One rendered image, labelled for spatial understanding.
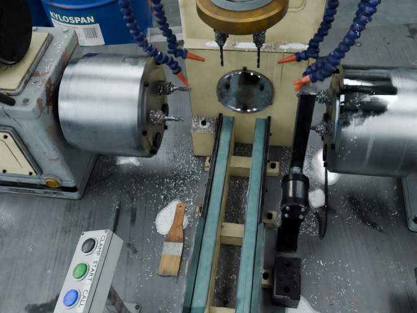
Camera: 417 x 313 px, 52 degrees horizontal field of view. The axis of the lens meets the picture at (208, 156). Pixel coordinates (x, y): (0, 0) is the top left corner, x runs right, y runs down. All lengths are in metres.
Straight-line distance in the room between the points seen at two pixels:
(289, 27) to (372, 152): 0.39
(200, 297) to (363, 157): 0.45
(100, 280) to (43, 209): 0.49
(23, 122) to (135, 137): 0.25
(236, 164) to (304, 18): 0.41
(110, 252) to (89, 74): 0.41
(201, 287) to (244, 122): 0.49
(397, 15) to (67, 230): 2.65
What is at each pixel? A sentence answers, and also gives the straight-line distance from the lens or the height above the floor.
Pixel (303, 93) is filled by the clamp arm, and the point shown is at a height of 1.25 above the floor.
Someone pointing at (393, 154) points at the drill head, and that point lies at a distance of 0.97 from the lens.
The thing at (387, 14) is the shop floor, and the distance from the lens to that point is 3.28.
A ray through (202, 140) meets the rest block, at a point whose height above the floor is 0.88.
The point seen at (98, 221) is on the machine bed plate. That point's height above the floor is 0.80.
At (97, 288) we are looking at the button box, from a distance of 0.83.
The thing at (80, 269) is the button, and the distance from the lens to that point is 0.84.
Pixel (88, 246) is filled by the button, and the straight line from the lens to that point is 0.85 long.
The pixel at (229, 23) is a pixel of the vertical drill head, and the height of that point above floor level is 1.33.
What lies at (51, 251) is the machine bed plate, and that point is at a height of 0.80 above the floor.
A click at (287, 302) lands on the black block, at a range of 1.02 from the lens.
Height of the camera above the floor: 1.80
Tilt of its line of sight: 52 degrees down
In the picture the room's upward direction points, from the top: 6 degrees counter-clockwise
